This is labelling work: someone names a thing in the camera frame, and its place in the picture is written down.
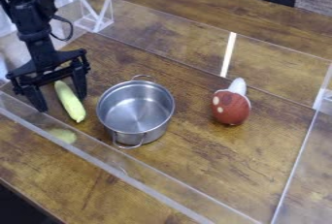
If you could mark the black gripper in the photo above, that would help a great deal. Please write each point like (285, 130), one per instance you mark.
(48, 66)

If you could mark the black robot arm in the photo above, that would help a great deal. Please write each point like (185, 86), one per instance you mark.
(31, 16)

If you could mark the small steel pot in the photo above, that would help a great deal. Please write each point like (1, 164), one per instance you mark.
(135, 110)

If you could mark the red toy mushroom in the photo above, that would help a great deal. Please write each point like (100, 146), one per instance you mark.
(230, 105)

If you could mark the clear acrylic bracket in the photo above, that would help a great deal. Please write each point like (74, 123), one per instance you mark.
(92, 21)

